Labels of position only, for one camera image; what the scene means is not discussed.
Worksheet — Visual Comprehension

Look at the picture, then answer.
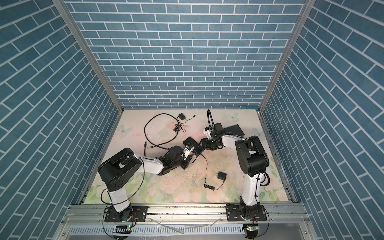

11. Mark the black power adapter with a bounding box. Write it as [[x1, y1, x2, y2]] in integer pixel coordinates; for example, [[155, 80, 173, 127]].
[[201, 155, 227, 191], [174, 114, 195, 135]]

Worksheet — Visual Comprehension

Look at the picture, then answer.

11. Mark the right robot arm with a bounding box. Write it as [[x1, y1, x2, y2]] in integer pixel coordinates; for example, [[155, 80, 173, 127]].
[[200, 123, 270, 214]]

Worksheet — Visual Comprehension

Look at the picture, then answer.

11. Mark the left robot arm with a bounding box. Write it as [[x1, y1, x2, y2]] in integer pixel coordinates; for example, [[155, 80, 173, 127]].
[[98, 144, 197, 213]]

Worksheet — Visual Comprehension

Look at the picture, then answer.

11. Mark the flat black router box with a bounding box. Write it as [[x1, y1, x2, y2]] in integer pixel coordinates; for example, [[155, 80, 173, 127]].
[[223, 125, 245, 138]]

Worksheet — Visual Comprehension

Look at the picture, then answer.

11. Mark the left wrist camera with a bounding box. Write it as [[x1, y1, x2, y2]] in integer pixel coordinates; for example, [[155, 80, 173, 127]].
[[184, 144, 195, 159]]

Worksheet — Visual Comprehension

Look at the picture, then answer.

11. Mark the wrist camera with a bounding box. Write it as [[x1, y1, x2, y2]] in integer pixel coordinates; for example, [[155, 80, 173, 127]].
[[203, 127, 214, 140], [184, 144, 195, 159]]

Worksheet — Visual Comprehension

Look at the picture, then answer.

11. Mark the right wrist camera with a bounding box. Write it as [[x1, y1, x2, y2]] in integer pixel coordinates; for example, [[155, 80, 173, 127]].
[[203, 127, 214, 140]]

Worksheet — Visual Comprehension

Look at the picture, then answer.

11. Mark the thick black ethernet cable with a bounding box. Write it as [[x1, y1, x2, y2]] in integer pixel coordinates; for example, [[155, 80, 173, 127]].
[[143, 113, 181, 157]]

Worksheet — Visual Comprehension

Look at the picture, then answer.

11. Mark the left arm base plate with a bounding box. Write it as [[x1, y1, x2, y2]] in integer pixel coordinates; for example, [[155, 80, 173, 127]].
[[104, 206, 149, 223]]

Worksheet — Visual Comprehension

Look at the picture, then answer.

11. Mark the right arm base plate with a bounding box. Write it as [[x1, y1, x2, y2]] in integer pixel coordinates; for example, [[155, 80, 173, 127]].
[[225, 204, 268, 222]]

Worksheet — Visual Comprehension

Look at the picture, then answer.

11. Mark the aluminium rail frame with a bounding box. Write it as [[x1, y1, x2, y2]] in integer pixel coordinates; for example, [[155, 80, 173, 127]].
[[54, 202, 316, 240]]

